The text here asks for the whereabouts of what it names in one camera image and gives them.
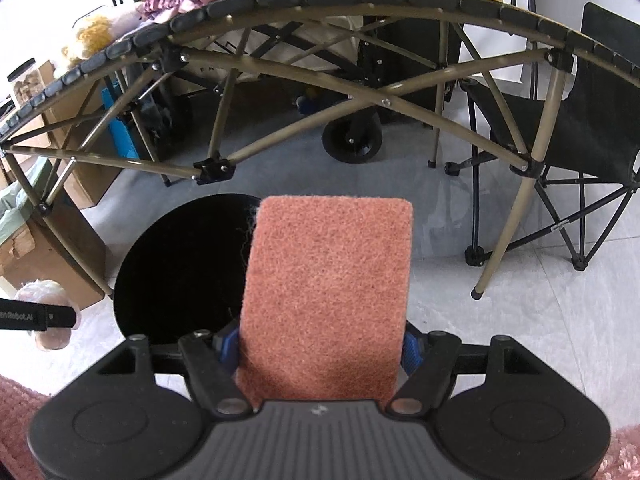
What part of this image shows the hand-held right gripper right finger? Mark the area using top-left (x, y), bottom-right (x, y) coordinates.
top-left (386, 325), bottom-right (551, 417)

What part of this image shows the pale pink plush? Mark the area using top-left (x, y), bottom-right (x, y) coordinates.
top-left (107, 2), bottom-right (151, 36)

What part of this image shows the blue box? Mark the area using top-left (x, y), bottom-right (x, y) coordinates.
top-left (102, 85), bottom-right (141, 161)

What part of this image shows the large cardboard box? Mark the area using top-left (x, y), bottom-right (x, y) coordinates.
top-left (0, 200), bottom-right (107, 311)

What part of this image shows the black round trash bin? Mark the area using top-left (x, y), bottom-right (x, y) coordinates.
top-left (114, 192), bottom-right (261, 346)

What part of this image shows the yellow plush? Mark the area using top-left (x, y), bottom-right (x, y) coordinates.
top-left (62, 12), bottom-right (123, 66)

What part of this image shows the black rubber wheel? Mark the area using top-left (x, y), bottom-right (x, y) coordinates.
top-left (135, 7), bottom-right (463, 163)

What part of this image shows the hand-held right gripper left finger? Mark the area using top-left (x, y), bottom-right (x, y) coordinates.
top-left (95, 324), bottom-right (249, 417)

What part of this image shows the small cardboard box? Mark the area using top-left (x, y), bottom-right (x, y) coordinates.
top-left (42, 77), bottom-right (123, 209)

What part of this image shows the clear plastic jar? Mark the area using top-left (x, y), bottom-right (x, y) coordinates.
top-left (7, 60), bottom-right (56, 108)

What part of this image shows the pink fluffy plush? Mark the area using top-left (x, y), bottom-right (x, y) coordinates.
top-left (14, 280), bottom-right (76, 351)

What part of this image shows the green plastic bag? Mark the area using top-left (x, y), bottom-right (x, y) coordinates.
top-left (0, 157), bottom-right (51, 261)

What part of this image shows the black folding chair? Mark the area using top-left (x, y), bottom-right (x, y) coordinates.
top-left (445, 2), bottom-right (640, 272)

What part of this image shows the orange scouring pad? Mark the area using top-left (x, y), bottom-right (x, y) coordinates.
top-left (234, 196), bottom-right (415, 408)

